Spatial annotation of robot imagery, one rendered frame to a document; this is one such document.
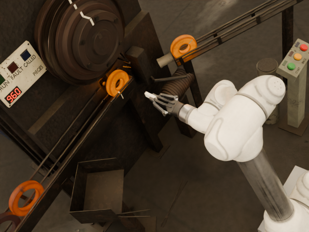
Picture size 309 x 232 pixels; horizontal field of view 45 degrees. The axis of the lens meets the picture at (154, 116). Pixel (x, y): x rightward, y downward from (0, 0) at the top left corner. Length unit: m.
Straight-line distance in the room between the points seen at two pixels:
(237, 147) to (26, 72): 1.06
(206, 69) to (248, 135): 1.88
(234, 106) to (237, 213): 1.23
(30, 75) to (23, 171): 1.36
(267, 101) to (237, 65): 1.79
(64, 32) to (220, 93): 0.75
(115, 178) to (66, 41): 0.71
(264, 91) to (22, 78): 1.10
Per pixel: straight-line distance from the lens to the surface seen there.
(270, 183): 1.38
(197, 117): 1.76
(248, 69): 2.96
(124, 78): 2.10
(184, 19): 3.55
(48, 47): 1.69
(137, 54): 2.11
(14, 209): 1.97
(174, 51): 2.17
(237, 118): 1.17
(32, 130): 1.95
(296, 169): 2.00
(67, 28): 1.69
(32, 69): 1.84
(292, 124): 2.59
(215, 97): 1.77
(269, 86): 1.21
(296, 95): 2.34
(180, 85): 2.27
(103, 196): 1.89
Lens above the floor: 2.16
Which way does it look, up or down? 49 degrees down
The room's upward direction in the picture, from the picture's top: 25 degrees counter-clockwise
